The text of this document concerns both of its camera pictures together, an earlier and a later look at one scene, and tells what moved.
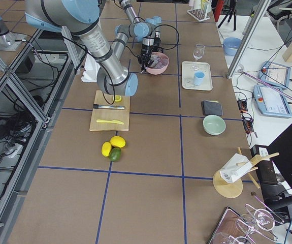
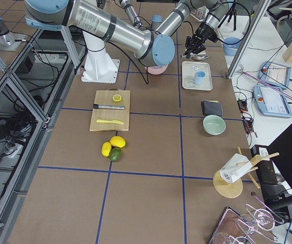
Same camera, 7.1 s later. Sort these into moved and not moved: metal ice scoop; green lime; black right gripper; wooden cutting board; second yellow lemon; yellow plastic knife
Moved: metal ice scoop; black right gripper
Not moved: wooden cutting board; green lime; second yellow lemon; yellow plastic knife
